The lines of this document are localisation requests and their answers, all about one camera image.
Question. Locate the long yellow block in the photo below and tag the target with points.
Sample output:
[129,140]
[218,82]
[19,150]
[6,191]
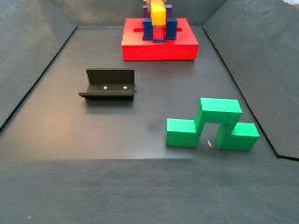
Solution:
[158,12]

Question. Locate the red board base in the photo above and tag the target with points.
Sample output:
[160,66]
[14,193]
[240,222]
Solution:
[138,49]

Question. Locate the green stepped block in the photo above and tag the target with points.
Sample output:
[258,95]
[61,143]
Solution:
[236,135]

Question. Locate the blue U-shaped block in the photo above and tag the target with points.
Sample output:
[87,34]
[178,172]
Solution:
[160,33]

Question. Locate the purple block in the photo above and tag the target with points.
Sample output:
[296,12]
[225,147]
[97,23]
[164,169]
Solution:
[169,11]

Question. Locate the black angle bracket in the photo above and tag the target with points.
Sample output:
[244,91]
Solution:
[110,83]

